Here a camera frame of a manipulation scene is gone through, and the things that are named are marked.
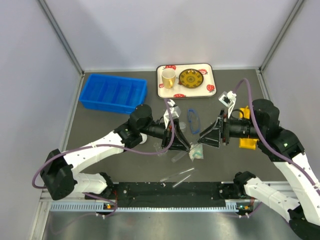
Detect clear glass beaker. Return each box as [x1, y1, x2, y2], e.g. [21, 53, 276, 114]
[153, 142, 168, 157]

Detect plastic bag with gloves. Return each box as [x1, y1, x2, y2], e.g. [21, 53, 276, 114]
[188, 143, 204, 161]

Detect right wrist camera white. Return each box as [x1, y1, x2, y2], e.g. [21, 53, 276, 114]
[218, 91, 237, 118]

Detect grey slotted cable duct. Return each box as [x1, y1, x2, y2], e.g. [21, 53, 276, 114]
[49, 201, 241, 213]

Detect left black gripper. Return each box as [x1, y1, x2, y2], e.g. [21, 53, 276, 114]
[139, 118, 191, 152]

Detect yellow black patterned plate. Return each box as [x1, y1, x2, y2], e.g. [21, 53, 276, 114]
[178, 68, 204, 89]

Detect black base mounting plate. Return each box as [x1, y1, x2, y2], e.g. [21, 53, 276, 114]
[99, 182, 258, 209]

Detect white round dish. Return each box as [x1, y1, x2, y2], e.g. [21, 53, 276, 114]
[139, 133, 148, 145]

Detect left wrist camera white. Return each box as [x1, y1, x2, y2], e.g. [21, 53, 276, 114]
[163, 99, 181, 127]

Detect blue plastic compartment bin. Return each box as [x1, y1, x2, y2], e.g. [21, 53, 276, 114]
[79, 73, 148, 115]

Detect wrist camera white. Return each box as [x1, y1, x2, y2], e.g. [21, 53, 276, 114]
[218, 91, 237, 118]
[163, 99, 181, 127]

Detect small glass beaker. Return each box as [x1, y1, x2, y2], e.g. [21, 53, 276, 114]
[179, 121, 187, 132]

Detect strawberry pattern white tray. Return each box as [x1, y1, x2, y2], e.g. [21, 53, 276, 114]
[156, 63, 217, 99]

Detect yellow ceramic mug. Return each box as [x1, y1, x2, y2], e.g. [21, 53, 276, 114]
[161, 68, 176, 89]

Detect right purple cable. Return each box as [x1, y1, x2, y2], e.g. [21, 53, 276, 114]
[233, 77, 320, 218]

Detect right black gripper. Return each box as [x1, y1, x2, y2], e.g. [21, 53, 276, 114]
[196, 108, 263, 148]

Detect yellow test tube rack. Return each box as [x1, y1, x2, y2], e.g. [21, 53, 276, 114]
[239, 106, 259, 150]

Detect blue frame safety goggles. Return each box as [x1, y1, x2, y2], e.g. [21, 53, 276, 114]
[187, 108, 201, 135]

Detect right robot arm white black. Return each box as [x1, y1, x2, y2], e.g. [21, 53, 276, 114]
[198, 99, 320, 240]

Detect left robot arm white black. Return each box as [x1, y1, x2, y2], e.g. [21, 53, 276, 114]
[38, 100, 191, 201]

